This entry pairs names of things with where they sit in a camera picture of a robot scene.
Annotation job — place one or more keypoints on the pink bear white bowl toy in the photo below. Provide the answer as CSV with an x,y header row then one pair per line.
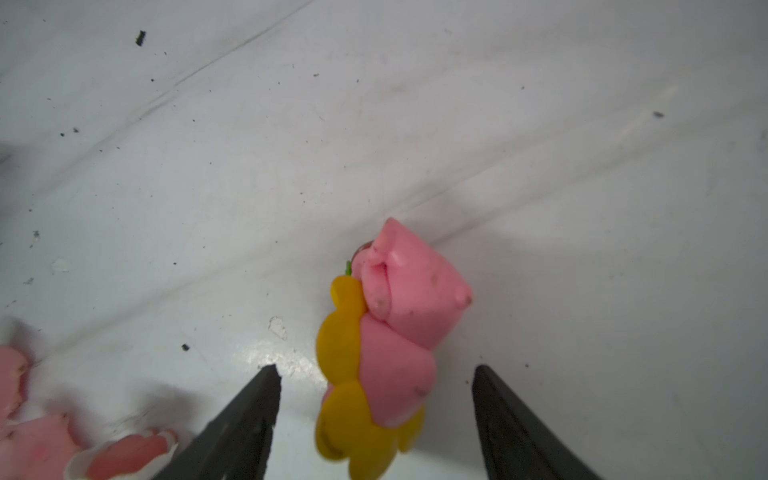
x,y
137,456

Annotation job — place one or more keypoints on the pink bear yellow flower toy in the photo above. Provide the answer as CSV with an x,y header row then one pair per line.
x,y
397,301

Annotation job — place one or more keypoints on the small pink pig toy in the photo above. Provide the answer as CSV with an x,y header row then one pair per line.
x,y
14,366
37,449

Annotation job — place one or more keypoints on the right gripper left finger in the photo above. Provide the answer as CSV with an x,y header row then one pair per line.
x,y
236,444

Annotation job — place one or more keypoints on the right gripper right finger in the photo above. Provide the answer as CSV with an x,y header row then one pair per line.
x,y
515,443

